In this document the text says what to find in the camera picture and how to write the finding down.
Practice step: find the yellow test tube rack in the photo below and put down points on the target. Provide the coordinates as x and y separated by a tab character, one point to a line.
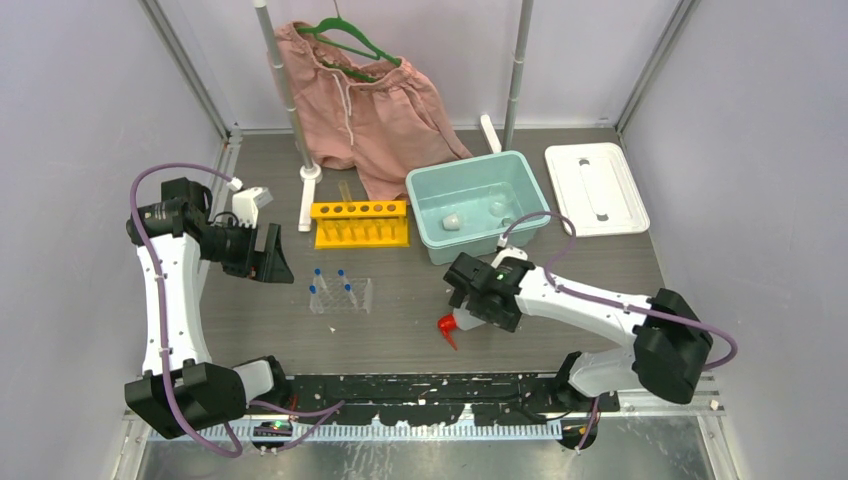
361	224

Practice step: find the small white cup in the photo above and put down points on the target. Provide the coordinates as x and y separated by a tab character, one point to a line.
451	222

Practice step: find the clear test tube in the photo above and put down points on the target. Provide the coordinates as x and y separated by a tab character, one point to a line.
346	195

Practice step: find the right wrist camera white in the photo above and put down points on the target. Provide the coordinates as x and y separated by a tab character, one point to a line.
509	252

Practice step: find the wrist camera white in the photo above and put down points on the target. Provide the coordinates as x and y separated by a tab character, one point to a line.
246	205
509	252

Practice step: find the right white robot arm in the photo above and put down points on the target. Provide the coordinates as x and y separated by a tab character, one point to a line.
660	345

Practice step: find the left metal rack pole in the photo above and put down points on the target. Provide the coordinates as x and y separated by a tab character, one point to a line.
281	79

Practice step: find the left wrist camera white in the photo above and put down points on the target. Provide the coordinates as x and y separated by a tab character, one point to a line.
246	205

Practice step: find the clear acrylic tube rack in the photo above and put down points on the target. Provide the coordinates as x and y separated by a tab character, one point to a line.
335	300

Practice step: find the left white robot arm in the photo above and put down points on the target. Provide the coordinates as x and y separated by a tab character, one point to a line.
181	387

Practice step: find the white rack foot right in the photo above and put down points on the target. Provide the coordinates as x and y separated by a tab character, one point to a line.
490	134

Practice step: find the white bin lid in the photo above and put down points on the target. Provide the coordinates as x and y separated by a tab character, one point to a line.
595	189

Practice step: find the metal rack pole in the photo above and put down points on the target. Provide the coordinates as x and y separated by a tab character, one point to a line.
519	55
281	79

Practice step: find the right metal rack pole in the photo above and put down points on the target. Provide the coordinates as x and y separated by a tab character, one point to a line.
519	55

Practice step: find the teal plastic bin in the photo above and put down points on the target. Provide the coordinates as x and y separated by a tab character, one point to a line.
467	187

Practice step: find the pink shorts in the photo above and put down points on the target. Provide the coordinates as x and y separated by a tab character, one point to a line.
382	119

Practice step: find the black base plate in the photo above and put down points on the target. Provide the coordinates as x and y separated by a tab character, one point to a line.
493	399

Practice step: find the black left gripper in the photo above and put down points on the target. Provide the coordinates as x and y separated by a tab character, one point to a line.
266	267

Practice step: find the small clear glass beaker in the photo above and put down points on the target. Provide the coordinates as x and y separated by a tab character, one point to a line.
502	214

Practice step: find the white wash bottle red cap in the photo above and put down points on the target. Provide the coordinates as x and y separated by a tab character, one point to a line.
454	324

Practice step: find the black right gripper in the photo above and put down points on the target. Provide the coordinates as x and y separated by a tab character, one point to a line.
506	319

